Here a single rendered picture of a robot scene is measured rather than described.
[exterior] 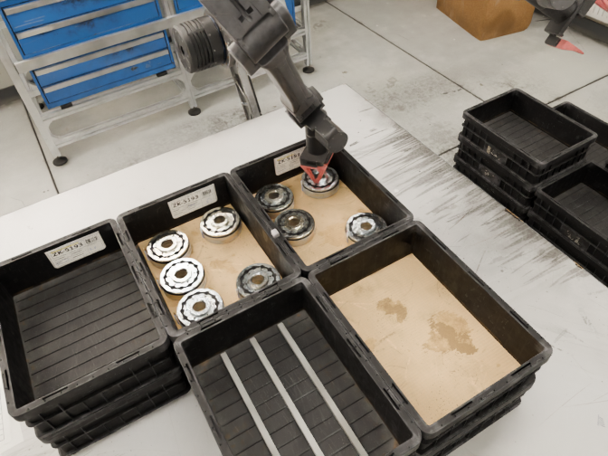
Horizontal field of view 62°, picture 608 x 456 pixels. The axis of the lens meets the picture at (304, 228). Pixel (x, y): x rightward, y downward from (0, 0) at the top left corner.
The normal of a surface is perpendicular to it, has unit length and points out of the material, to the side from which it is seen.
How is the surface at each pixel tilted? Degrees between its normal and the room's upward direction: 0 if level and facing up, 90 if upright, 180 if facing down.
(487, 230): 0
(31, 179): 0
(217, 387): 0
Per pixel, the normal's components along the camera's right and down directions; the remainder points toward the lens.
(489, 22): 0.31, 0.69
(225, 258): -0.06, -0.68
